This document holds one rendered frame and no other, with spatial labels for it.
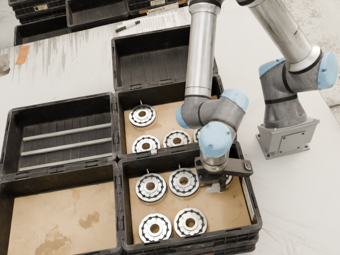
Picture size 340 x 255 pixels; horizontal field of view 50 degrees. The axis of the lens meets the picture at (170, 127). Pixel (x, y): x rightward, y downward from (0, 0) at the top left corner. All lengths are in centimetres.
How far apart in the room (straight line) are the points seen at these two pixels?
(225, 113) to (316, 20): 229
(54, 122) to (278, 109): 85
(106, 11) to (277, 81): 167
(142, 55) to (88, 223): 77
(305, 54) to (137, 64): 72
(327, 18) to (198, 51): 221
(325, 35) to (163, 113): 187
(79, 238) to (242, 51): 111
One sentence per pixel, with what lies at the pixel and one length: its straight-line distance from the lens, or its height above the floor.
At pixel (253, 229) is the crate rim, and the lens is 107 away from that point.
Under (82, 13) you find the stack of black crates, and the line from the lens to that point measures 274.
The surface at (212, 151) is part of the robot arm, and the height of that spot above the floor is 120.
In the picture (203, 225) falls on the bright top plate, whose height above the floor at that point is 86.
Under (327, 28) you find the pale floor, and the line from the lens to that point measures 309.
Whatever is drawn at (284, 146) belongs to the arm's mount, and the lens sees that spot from 140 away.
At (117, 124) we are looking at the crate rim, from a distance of 129.
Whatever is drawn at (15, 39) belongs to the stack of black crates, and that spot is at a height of 37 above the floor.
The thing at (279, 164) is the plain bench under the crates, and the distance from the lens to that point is 144.
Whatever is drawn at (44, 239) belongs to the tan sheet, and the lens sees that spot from 128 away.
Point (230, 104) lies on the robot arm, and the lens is 93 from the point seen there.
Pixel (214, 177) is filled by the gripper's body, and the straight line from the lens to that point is 105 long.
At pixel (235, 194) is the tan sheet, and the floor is 83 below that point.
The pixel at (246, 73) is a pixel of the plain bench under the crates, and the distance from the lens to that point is 170.
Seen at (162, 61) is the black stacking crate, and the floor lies 83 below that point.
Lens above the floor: 194
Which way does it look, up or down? 54 degrees down
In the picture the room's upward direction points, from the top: 11 degrees counter-clockwise
